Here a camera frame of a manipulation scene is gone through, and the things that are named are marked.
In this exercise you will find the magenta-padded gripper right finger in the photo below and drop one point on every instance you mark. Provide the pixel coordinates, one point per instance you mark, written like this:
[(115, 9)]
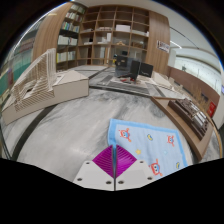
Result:
[(133, 175)]

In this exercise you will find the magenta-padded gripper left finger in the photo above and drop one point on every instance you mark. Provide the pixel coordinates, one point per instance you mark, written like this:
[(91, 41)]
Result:
[(96, 175)]

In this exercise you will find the light blue cartoon-print towel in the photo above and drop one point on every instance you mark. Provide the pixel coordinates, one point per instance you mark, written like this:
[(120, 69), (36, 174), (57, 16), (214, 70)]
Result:
[(150, 143)]

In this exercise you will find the wooden model base board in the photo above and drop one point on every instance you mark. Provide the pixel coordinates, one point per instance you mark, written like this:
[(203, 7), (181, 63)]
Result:
[(173, 116)]

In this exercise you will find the dark brown architectural model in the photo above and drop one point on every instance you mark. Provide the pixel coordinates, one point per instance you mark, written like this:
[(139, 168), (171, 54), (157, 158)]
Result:
[(190, 115)]

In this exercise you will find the small white architectural model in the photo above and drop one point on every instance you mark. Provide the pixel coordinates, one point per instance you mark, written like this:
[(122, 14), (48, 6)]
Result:
[(160, 80)]

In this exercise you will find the red bin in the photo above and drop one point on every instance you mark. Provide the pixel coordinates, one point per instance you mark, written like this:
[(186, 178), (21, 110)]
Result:
[(211, 109)]

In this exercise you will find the large white architectural model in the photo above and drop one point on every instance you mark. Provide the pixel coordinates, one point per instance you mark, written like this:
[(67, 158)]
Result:
[(40, 83)]

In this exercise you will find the black architectural model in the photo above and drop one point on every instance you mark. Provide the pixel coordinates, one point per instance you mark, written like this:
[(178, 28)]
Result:
[(128, 66)]

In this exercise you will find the bookshelf unit with green books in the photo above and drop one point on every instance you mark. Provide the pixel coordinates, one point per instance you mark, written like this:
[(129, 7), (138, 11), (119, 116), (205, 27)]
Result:
[(16, 63)]

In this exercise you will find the wooden bookshelf unit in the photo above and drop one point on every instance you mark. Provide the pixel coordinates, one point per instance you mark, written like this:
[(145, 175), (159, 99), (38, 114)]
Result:
[(110, 36)]

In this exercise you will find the wall poster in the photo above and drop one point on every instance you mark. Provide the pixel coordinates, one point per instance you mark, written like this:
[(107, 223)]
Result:
[(163, 46)]

